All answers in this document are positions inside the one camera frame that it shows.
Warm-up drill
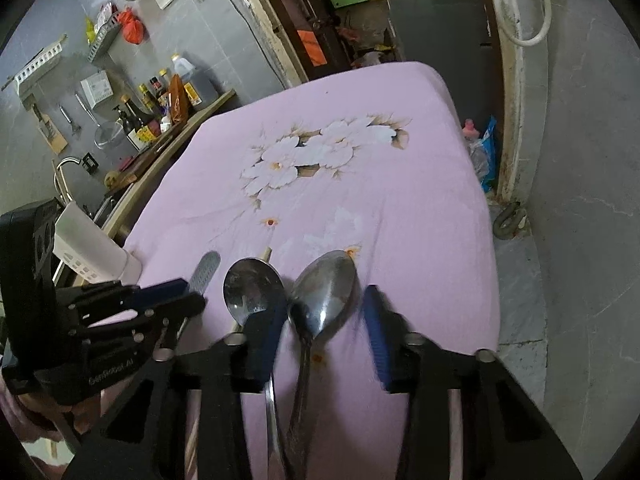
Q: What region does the hanging wire strainer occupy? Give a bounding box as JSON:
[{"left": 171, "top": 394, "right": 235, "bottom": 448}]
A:
[{"left": 75, "top": 92, "right": 124, "bottom": 150}]

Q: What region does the red cap sauce bottle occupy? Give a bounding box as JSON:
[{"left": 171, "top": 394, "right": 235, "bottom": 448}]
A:
[{"left": 150, "top": 76, "right": 168, "bottom": 111}]

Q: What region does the person's left hand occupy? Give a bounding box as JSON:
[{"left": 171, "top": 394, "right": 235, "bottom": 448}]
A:
[{"left": 22, "top": 392, "right": 103, "bottom": 443}]

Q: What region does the black cable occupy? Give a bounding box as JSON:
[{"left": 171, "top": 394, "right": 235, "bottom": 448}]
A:
[{"left": 209, "top": 0, "right": 282, "bottom": 87}]

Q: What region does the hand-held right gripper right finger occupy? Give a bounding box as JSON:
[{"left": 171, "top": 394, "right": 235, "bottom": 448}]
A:
[{"left": 361, "top": 284, "right": 583, "bottom": 480}]

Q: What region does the blue plastic packet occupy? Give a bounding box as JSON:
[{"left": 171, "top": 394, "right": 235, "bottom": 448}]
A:
[{"left": 479, "top": 116, "right": 499, "bottom": 194}]

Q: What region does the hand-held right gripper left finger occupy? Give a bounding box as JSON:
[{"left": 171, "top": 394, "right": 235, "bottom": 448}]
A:
[{"left": 65, "top": 304, "right": 288, "bottom": 480}]

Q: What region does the chrome faucet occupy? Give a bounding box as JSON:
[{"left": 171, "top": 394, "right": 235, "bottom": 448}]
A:
[{"left": 53, "top": 157, "right": 83, "bottom": 206}]

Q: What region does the grey appliance cabinet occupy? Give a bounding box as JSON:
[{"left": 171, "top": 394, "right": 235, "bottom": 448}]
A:
[{"left": 387, "top": 0, "right": 501, "bottom": 126}]

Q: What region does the white hose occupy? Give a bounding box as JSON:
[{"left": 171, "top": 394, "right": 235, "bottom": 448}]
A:
[{"left": 492, "top": 0, "right": 552, "bottom": 47}]

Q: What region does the brown wooden cutting board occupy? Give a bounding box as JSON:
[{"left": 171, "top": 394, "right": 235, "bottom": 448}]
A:
[{"left": 112, "top": 122, "right": 188, "bottom": 188}]

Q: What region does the yellow label sauce bottle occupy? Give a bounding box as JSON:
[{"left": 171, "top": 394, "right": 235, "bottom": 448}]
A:
[{"left": 137, "top": 84, "right": 162, "bottom": 144}]

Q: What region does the grey wall shelf rack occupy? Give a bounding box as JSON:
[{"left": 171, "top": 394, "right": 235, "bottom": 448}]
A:
[{"left": 87, "top": 15, "right": 123, "bottom": 63}]

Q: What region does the grey metal shackle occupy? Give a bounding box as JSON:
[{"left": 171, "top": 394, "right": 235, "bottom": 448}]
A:
[{"left": 492, "top": 202, "right": 527, "bottom": 239}]

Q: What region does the large silver spoon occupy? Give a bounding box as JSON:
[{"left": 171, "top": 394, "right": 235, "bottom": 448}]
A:
[{"left": 286, "top": 249, "right": 358, "bottom": 480}]

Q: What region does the pink floral tablecloth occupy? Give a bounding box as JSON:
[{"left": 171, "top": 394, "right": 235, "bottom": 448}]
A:
[{"left": 100, "top": 61, "right": 502, "bottom": 480}]

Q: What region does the white plastic utensil caddy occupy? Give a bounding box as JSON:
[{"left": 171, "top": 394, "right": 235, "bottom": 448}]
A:
[{"left": 52, "top": 203, "right": 144, "bottom": 286}]

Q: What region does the large cooking oil jug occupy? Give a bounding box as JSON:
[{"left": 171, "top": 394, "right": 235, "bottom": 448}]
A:
[{"left": 170, "top": 55, "right": 219, "bottom": 109}]

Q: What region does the red plastic bag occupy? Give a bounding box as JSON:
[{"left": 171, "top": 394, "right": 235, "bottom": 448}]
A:
[{"left": 119, "top": 8, "right": 146, "bottom": 44}]

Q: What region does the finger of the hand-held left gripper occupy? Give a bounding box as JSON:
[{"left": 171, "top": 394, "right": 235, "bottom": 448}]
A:
[
  {"left": 70, "top": 292, "right": 208, "bottom": 348},
  {"left": 56, "top": 279, "right": 190, "bottom": 313}
]

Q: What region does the white wall basket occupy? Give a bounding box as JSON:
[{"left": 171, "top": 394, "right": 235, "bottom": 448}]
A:
[{"left": 13, "top": 35, "right": 68, "bottom": 98}]

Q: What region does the dark pump sauce bottle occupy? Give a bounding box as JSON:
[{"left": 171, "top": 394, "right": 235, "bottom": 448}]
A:
[{"left": 114, "top": 96, "right": 153, "bottom": 154}]

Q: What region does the orange noodle packet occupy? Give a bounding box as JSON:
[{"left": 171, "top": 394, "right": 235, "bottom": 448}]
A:
[{"left": 168, "top": 75, "right": 192, "bottom": 124}]

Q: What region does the beige kitchen counter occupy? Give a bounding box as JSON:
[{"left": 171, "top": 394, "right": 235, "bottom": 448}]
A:
[{"left": 95, "top": 89, "right": 237, "bottom": 251}]

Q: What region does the small silver spoon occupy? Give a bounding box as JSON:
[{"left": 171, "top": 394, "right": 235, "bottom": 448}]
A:
[{"left": 222, "top": 257, "right": 293, "bottom": 480}]

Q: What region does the hanging wooden board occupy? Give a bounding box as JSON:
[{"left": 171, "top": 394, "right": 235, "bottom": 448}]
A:
[{"left": 31, "top": 104, "right": 68, "bottom": 155}]

